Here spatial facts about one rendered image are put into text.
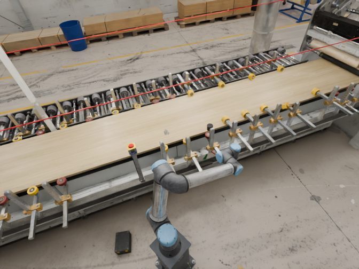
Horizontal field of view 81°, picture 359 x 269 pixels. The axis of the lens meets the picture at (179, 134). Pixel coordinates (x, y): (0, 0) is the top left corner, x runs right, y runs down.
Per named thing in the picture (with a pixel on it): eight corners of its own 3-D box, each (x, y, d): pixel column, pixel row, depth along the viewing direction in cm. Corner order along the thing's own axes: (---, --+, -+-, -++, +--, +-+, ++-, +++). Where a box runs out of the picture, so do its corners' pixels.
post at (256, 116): (250, 146, 242) (259, 115, 208) (248, 147, 241) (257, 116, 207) (249, 144, 244) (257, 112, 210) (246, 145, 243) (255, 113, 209)
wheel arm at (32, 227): (35, 238, 168) (32, 237, 165) (30, 240, 167) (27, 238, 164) (40, 192, 197) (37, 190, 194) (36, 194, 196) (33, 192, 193)
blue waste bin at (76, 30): (89, 50, 615) (79, 23, 563) (69, 54, 606) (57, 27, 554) (90, 42, 655) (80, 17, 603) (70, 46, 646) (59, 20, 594)
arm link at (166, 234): (165, 255, 163) (162, 248, 150) (155, 236, 173) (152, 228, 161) (181, 244, 168) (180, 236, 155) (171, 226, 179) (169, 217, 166)
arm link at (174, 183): (172, 189, 118) (247, 165, 157) (162, 174, 126) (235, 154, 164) (167, 202, 124) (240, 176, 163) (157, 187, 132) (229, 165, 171)
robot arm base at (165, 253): (186, 244, 177) (185, 240, 170) (170, 262, 168) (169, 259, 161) (170, 228, 187) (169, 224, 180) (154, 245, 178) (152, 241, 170)
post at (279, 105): (270, 136, 243) (282, 104, 209) (267, 137, 243) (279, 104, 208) (268, 135, 246) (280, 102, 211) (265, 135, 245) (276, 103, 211)
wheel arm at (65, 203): (68, 227, 174) (66, 225, 171) (64, 229, 173) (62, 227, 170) (68, 184, 203) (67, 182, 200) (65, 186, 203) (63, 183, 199)
